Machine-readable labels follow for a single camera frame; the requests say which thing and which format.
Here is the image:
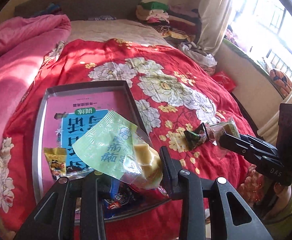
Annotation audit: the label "cream curtain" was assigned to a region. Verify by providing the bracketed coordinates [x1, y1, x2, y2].
[197, 0, 236, 55]

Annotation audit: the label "red floral blanket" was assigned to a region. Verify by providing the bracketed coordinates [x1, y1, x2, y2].
[0, 39, 266, 230]

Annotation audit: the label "dark green snack packet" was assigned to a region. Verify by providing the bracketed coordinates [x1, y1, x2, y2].
[184, 122, 212, 152]

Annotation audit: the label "pile of folded clothes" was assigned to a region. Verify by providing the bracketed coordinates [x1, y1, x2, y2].
[136, 1, 201, 43]

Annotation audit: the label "orange patterned cushion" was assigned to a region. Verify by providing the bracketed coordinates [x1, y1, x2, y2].
[268, 69, 292, 98]

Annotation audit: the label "red swirl snack packet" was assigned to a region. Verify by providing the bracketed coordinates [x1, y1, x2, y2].
[130, 184, 170, 202]

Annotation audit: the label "window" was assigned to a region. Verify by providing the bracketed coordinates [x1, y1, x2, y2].
[226, 0, 292, 68]

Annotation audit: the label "patterned purple cloth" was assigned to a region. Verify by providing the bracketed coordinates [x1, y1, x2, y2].
[88, 15, 116, 21]

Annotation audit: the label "blue purple cloth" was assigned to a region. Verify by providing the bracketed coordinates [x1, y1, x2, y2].
[40, 3, 61, 17]

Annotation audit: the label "red plastic bag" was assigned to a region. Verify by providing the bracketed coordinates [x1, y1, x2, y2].
[212, 71, 236, 92]

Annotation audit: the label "dark blue cookie packet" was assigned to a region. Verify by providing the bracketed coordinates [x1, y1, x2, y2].
[102, 196, 139, 219]

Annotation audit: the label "pink quilt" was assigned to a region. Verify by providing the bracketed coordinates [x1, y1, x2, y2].
[0, 14, 71, 155]

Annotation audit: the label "clothes on window sill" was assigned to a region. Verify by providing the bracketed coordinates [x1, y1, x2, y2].
[224, 27, 239, 46]

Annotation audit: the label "yellow snack packet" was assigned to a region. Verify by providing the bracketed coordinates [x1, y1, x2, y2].
[43, 147, 67, 182]

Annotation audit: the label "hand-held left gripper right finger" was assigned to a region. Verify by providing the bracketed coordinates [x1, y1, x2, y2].
[159, 146, 274, 240]

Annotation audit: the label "light green cake packet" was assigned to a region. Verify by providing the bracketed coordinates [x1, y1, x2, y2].
[73, 110, 162, 191]

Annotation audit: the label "dark bed frame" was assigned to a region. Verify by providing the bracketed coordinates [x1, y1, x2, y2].
[232, 92, 259, 131]

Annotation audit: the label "clear crispy rice packet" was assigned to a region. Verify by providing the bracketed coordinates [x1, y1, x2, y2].
[208, 119, 241, 159]

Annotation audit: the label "green edged sill cloth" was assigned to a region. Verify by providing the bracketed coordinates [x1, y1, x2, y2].
[222, 39, 292, 98]

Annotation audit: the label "grey bed headboard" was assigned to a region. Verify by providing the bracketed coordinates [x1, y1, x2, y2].
[13, 0, 146, 22]

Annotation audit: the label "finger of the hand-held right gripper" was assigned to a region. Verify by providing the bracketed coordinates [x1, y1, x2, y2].
[219, 133, 285, 173]
[240, 134, 277, 155]

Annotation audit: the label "pink box lid tray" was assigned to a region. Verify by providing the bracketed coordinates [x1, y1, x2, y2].
[32, 80, 171, 222]

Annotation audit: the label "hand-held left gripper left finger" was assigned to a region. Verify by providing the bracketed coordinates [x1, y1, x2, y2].
[15, 171, 123, 240]

